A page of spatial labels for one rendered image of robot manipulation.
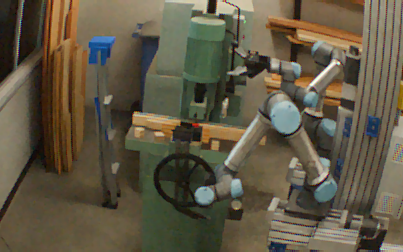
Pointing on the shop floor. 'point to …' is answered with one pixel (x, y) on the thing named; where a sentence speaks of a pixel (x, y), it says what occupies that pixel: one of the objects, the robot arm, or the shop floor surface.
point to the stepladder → (99, 50)
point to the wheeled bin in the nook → (150, 31)
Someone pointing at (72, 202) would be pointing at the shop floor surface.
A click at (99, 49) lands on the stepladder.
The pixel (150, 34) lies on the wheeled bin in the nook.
